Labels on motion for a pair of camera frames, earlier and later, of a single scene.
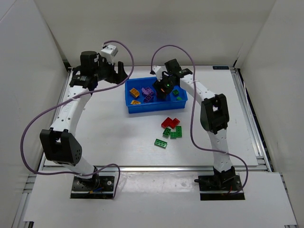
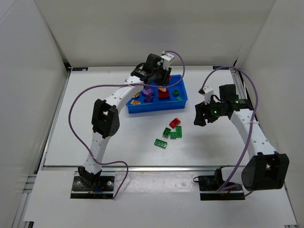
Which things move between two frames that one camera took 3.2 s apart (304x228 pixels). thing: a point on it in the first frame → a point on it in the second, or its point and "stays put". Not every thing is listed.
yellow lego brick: [135, 102] stays put
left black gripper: [114, 74] → [164, 74]
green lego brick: [175, 91] stays put
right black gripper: [162, 90] → [205, 111]
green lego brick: [178, 131] stays put
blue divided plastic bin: [141, 97] stays put
